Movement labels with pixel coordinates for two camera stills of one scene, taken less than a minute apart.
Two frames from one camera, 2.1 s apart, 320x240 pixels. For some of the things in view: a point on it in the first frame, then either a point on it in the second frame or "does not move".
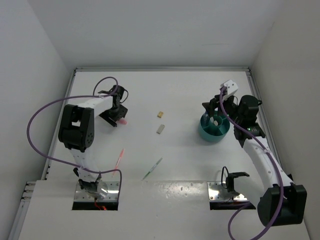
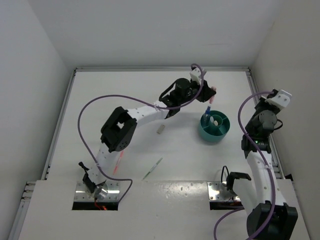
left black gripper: x=112 y=119 → x=206 y=93
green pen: x=152 y=168 does not move
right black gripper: x=210 y=106 → x=262 y=102
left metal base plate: x=108 y=190 does not move
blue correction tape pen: x=206 y=118 does not move
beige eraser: x=160 y=129 does not move
